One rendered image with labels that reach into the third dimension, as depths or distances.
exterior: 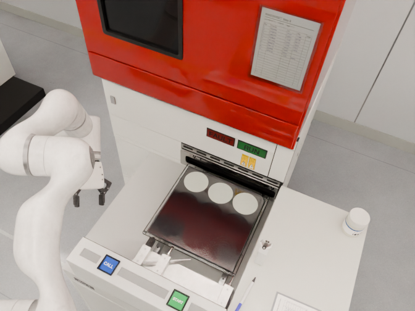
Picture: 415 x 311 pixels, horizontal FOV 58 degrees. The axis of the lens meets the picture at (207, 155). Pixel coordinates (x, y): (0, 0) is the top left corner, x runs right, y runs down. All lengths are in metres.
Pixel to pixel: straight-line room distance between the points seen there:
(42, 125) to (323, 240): 0.99
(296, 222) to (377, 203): 1.49
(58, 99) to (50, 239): 0.35
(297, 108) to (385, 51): 1.69
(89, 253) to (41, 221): 0.48
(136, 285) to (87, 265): 0.18
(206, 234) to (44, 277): 0.69
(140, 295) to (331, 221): 0.73
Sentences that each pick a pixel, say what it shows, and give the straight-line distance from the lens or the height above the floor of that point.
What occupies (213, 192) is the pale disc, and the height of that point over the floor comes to 0.90.
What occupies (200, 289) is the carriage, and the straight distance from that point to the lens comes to 1.37.
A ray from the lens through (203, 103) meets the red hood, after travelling 1.30.
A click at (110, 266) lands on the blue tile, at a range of 1.34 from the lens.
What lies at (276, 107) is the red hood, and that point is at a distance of 1.18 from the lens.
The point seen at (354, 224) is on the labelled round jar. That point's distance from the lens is 1.41.
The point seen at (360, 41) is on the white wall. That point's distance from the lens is 2.78.
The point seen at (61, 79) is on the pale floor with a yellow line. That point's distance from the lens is 3.55.
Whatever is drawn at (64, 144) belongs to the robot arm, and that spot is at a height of 1.49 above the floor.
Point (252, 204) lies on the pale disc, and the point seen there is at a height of 0.90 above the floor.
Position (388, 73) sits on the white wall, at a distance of 2.88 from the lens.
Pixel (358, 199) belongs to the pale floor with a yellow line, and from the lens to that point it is 2.84.
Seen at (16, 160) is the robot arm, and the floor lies 1.47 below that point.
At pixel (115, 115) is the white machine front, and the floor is 0.98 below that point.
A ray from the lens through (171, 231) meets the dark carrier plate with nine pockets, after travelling 1.44.
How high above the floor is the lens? 2.18
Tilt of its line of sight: 51 degrees down
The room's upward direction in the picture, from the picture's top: 4 degrees clockwise
